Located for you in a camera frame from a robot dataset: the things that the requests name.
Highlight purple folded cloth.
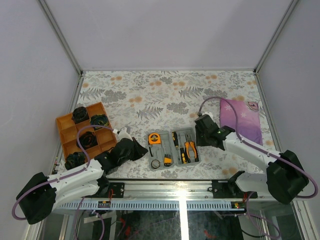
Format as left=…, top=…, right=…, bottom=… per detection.
left=219, top=99, right=263, bottom=145

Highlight small black tape roll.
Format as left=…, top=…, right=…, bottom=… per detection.
left=150, top=159, right=161, bottom=169

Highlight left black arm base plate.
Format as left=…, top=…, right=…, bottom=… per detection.
left=99, top=182, right=125, bottom=200

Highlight black orange rolled belt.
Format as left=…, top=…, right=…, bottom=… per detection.
left=75, top=131, right=98, bottom=150

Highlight orange tape measure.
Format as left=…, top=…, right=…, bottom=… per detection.
left=148, top=132, right=161, bottom=157

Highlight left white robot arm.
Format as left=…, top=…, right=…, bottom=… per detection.
left=11, top=138, right=148, bottom=225

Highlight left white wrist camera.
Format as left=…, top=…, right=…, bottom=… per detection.
left=114, top=126, right=133, bottom=141

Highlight black rolled belt front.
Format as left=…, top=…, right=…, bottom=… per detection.
left=64, top=152, right=86, bottom=170

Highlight screwdriver bit set holder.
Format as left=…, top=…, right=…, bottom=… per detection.
left=163, top=154, right=173, bottom=167

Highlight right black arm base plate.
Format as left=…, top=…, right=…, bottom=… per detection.
left=211, top=171, right=250, bottom=199

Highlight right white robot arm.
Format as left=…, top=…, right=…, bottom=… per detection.
left=195, top=114, right=309, bottom=205

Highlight grey plastic tool case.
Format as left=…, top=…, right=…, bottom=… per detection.
left=146, top=127, right=201, bottom=171

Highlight aluminium front rail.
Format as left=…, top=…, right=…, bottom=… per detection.
left=37, top=179, right=307, bottom=201

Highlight orange black pliers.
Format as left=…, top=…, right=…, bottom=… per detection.
left=184, top=133, right=200, bottom=163

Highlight small yellow black screwdriver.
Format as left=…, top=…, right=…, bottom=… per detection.
left=179, top=147, right=188, bottom=164

